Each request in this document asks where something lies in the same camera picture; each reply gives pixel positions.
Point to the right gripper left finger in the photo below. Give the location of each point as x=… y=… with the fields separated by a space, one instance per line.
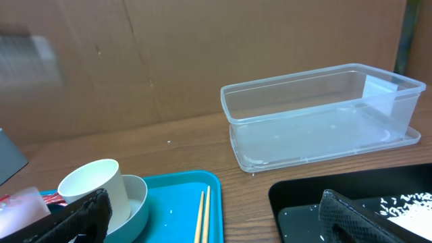
x=86 y=219

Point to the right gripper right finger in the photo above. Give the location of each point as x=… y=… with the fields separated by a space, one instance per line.
x=345 y=221

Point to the white paper cup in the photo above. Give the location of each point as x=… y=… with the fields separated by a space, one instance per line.
x=105 y=174

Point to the grey dishwasher rack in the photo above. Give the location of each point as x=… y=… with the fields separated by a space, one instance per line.
x=11 y=158

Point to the red snack wrapper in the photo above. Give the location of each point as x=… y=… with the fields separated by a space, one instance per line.
x=49 y=199

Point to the black plastic tray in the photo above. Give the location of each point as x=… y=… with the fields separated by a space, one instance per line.
x=295 y=203

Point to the grey-green bowl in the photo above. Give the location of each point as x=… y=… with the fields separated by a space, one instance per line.
x=137 y=191

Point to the pile of white rice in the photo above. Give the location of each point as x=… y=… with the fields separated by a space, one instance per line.
x=410 y=211

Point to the teal plastic tray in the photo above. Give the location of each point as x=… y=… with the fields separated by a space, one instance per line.
x=173 y=202

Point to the clear plastic container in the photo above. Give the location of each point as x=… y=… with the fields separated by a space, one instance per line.
x=318 y=115

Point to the left wooden chopstick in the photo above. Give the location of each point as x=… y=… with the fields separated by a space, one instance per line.
x=199 y=219

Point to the wooden chopstick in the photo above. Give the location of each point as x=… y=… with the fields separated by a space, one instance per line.
x=205 y=230
x=199 y=219

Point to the right wooden chopstick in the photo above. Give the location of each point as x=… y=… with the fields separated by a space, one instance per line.
x=205 y=230

